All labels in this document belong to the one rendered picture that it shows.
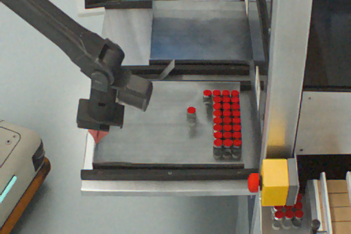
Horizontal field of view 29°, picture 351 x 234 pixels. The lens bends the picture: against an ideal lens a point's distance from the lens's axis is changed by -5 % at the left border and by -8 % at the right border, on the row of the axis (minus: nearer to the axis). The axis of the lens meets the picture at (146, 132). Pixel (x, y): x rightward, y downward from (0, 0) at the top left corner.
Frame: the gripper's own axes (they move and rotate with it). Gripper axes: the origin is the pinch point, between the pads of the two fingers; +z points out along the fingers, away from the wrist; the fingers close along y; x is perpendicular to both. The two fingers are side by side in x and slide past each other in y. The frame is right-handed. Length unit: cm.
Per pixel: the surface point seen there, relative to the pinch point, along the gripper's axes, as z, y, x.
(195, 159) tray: 0.2, 22.5, -2.5
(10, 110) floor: 102, -37, 99
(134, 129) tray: 2.9, 8.7, 6.9
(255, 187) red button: -14.1, 32.2, -20.3
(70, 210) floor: 96, -5, 46
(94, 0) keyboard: 11, -6, 66
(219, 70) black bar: -2.5, 28.7, 25.5
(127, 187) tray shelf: 3.3, 7.8, -10.2
